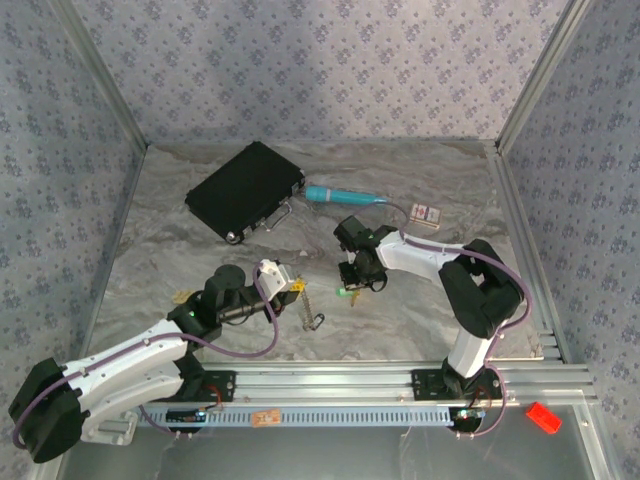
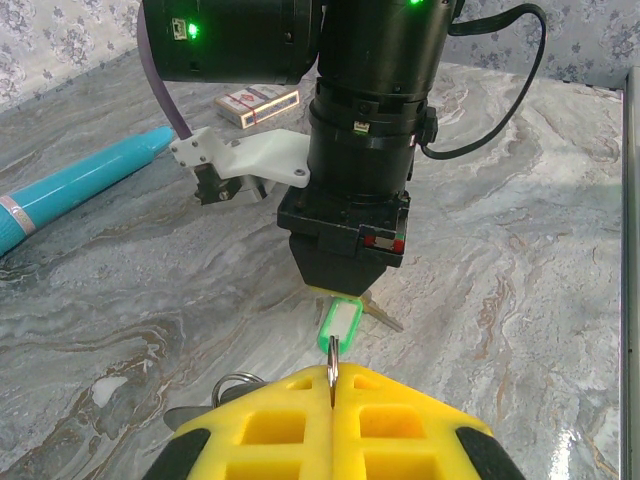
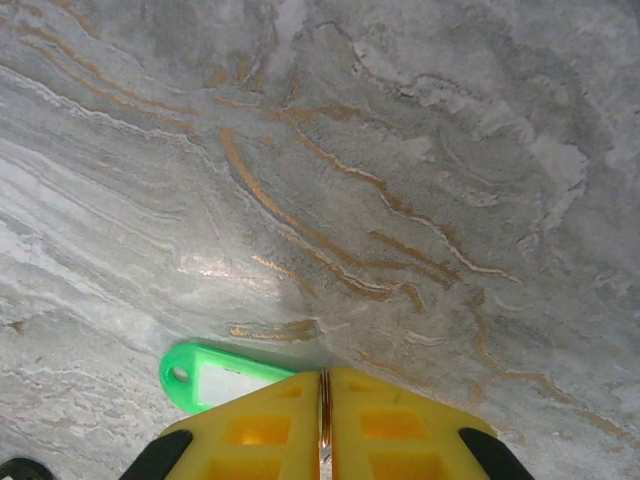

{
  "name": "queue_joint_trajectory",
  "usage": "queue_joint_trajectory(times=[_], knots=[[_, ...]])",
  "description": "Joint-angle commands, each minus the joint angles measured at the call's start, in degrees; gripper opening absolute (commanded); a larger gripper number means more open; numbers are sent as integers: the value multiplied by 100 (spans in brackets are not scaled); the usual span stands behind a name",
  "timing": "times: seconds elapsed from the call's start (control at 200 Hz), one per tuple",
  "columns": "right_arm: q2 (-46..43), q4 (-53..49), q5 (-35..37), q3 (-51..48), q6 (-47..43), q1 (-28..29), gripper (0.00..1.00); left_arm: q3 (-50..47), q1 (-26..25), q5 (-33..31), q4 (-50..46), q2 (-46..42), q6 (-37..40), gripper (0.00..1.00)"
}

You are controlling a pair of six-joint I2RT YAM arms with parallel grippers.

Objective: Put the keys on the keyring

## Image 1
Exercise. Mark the aluminium frame post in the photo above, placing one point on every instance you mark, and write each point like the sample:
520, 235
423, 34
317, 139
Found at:
102, 75
542, 75

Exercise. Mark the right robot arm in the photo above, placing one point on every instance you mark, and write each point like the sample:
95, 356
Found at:
425, 257

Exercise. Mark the playing card box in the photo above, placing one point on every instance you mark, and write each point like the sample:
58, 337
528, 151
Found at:
426, 215

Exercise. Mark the red plastic block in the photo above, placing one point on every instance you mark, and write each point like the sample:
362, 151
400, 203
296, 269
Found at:
544, 417

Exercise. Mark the yellow key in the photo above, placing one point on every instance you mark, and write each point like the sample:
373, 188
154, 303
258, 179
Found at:
182, 298

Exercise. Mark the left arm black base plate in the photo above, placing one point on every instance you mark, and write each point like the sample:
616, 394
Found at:
220, 385

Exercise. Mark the left circuit board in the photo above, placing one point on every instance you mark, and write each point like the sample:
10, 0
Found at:
185, 416

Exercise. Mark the teal marker pen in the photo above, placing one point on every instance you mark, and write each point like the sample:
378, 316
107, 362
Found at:
340, 195

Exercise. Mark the white plastic bracket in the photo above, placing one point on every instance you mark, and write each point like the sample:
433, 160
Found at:
117, 431

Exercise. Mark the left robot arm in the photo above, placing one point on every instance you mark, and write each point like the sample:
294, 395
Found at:
125, 352

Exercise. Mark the aluminium side rail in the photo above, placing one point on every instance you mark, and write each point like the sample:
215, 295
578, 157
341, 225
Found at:
127, 200
511, 200

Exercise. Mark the right circuit board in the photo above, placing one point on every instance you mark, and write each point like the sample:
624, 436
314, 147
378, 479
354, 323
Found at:
469, 415

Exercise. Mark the circuit board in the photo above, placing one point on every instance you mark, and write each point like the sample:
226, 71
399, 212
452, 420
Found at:
185, 416
469, 415

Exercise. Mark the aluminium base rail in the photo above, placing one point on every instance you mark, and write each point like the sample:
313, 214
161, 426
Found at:
325, 382

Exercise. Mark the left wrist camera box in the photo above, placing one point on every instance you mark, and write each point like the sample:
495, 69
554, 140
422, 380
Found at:
275, 277

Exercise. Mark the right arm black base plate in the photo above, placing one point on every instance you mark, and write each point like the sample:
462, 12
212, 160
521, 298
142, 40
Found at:
425, 382

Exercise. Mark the orange tag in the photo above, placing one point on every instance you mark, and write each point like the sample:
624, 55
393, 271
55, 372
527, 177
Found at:
266, 419

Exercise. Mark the black hard case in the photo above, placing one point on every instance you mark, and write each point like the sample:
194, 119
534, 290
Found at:
245, 195

